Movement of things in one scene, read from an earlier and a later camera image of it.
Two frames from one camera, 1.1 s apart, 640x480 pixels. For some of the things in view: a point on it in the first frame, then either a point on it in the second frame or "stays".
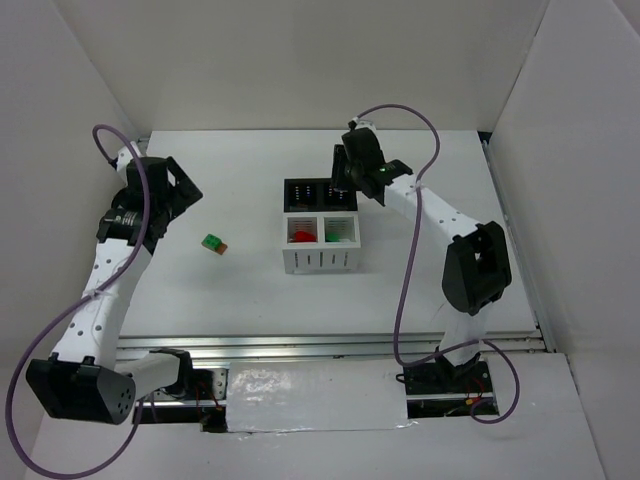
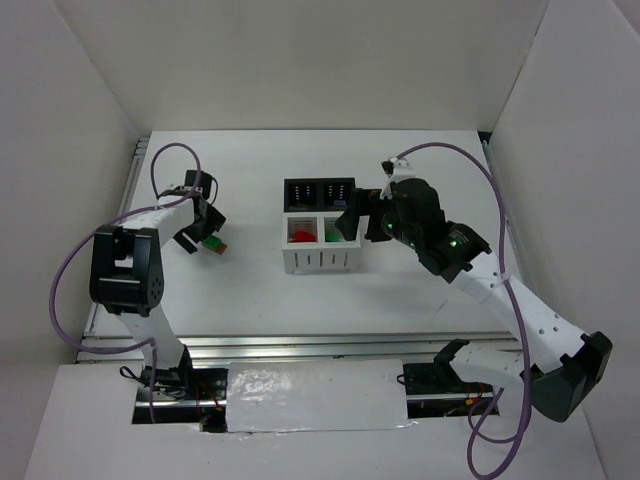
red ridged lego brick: [303, 236] stays
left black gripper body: [185, 186] to [198, 238]
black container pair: [317, 195] stays
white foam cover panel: [319, 395] stays
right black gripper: [339, 167] to [363, 215]
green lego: [212, 241] stays
